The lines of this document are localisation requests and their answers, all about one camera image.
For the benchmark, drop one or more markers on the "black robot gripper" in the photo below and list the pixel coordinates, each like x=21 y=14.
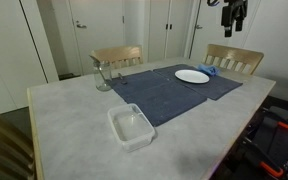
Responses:
x=235 y=11

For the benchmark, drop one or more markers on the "blue microfiber towel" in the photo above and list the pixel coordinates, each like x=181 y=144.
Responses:
x=209 y=70

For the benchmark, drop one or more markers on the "wooden chair near plate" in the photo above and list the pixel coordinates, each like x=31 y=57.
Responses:
x=235 y=59

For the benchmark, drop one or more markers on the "dark blue placemat under plate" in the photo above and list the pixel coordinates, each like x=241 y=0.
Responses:
x=214 y=89

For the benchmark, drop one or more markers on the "white round plate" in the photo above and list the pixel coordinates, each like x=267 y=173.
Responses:
x=192 y=76

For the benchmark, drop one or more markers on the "white closet double doors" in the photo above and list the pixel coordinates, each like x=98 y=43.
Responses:
x=168 y=26

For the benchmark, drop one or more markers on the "dark blue placemat near jar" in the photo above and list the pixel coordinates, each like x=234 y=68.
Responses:
x=159 y=98

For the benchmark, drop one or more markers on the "black orange clamp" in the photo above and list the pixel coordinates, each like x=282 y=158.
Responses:
x=267 y=145

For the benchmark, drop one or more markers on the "wooden chair near jar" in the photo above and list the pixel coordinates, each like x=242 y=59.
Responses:
x=119 y=57

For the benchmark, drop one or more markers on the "small dark metal utensil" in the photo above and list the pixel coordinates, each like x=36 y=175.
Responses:
x=123 y=81

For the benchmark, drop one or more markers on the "clear glass jar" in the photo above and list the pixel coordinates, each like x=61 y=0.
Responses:
x=102 y=74

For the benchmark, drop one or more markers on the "clear plastic container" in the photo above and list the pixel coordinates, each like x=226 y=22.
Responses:
x=130 y=127

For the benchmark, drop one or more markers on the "wooden chair foreground left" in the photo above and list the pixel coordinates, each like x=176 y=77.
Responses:
x=17 y=159

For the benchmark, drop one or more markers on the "white door with handle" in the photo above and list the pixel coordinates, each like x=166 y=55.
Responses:
x=98 y=24

